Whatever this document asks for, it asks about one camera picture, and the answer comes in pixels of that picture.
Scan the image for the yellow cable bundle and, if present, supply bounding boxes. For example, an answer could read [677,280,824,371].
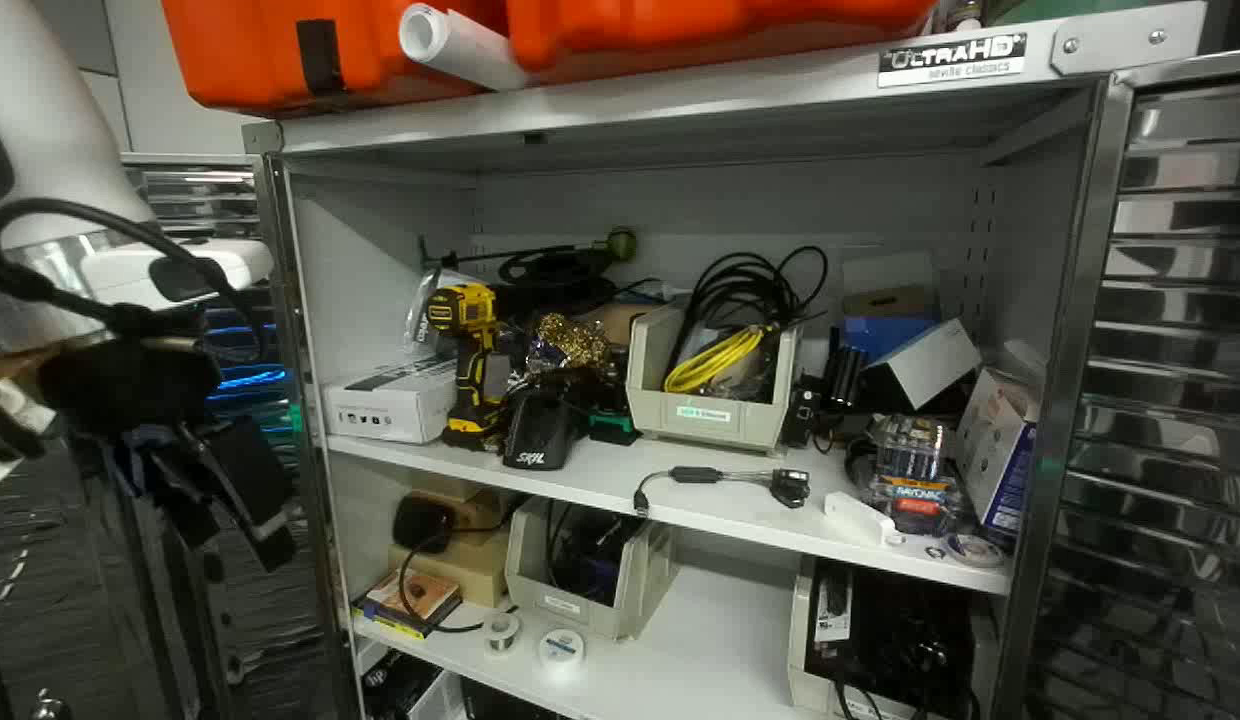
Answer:
[660,321,785,401]

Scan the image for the black power supply brick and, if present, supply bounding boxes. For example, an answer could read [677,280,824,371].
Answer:
[810,574,978,700]

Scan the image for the black camera device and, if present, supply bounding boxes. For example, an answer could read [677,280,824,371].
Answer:
[785,333,891,452]

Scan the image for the blue cardboard box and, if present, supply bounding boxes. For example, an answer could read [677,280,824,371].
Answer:
[834,313,945,371]

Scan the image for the black power adapter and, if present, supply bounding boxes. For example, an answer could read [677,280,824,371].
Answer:
[543,504,645,603]

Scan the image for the white disc with blue label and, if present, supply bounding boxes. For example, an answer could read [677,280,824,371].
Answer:
[532,625,591,674]

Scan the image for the small white tape roll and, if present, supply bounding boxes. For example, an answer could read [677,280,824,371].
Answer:
[479,603,528,651]

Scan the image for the white cardboard flap box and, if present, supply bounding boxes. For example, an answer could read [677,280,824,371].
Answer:
[883,315,985,412]

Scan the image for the beige bin with green label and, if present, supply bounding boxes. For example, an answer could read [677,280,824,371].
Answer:
[624,309,803,458]

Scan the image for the black cable with green ring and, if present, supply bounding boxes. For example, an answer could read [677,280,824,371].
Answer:
[417,226,645,323]

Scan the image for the beige storage drawer bin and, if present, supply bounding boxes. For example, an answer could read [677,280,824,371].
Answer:
[500,495,683,648]

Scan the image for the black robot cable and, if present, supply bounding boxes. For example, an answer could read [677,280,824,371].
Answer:
[0,198,251,338]

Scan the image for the small white plastic object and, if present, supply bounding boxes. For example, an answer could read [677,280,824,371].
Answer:
[818,489,909,551]

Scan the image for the battery blister pack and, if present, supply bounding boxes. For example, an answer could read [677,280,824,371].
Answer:
[863,412,950,524]

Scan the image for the black multi USB charging cable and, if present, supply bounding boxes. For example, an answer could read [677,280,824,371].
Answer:
[626,459,816,515]

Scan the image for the small tan cardboard box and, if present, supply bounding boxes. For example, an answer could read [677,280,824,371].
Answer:
[391,478,516,612]

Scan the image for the grey metal shelf cabinet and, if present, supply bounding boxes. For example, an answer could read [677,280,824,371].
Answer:
[243,0,1210,720]

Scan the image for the white rolled paper tube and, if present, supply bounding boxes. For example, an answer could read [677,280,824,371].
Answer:
[395,0,532,96]

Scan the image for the black battery charger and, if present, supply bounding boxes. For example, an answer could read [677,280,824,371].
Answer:
[496,375,591,471]

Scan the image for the gold patterned pouch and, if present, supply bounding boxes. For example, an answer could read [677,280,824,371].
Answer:
[522,313,611,385]

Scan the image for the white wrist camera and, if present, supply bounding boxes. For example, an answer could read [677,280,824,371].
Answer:
[77,235,277,313]

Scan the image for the white storage bin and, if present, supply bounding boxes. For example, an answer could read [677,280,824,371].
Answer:
[403,670,473,720]

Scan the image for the yellow black cordless drill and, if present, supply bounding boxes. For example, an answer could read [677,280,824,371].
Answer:
[420,278,509,452]

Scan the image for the white electronic box device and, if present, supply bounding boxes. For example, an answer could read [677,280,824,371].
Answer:
[320,362,458,450]

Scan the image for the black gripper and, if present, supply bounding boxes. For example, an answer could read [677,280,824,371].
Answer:
[37,333,303,574]

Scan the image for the black rounded device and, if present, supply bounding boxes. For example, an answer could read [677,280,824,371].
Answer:
[386,492,458,559]

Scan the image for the white blue product box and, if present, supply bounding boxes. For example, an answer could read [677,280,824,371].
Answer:
[950,368,1043,536]

